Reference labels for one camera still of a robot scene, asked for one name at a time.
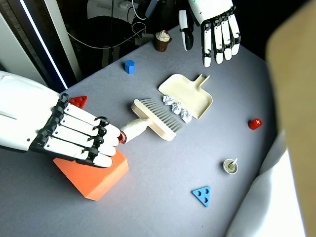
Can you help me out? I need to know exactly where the white power strip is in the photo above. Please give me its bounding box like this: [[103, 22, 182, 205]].
[[87, 0, 139, 17]]

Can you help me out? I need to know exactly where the long white cable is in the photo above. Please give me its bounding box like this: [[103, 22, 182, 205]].
[[67, 22, 147, 49]]

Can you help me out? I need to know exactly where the white cloth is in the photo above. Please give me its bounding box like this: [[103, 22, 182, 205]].
[[226, 130, 307, 237]]

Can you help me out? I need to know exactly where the cream plastic dustpan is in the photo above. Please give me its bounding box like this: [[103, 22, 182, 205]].
[[158, 73, 214, 120]]

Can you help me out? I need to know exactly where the tan blurred panel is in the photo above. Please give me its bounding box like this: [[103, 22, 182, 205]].
[[265, 0, 316, 237]]

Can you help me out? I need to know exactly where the white frame post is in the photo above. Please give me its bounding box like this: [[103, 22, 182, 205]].
[[44, 0, 82, 81]]

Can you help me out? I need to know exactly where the blue hexagonal block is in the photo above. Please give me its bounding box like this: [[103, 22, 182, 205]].
[[124, 60, 137, 75]]

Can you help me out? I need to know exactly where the toy cupcake with white frosting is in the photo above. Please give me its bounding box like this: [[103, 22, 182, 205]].
[[154, 30, 173, 52]]

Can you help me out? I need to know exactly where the small grey box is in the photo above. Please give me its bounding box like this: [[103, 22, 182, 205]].
[[134, 33, 154, 46]]

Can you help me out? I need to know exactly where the small toy cup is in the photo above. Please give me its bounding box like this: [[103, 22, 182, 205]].
[[223, 158, 239, 175]]

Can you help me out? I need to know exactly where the white cabinet panel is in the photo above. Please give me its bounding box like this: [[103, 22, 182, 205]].
[[0, 12, 47, 86]]

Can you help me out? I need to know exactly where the white light strip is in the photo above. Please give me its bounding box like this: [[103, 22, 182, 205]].
[[19, 0, 69, 90]]

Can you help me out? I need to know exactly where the grey connector box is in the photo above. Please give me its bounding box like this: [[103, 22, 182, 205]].
[[144, 0, 158, 19]]

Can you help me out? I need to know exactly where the blue triangle block with holes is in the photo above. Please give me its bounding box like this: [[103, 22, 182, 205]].
[[192, 186, 212, 207]]

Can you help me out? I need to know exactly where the looped white cable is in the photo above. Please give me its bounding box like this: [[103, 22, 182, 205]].
[[131, 0, 148, 21]]

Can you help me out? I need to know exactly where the red cylinder with white cross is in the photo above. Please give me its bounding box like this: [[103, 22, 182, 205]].
[[248, 118, 263, 130]]

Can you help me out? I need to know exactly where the red triangle block with holes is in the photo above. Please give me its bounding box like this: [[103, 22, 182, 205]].
[[69, 95, 88, 110]]

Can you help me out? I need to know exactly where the large orange block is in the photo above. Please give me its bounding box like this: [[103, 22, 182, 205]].
[[53, 148, 130, 201]]

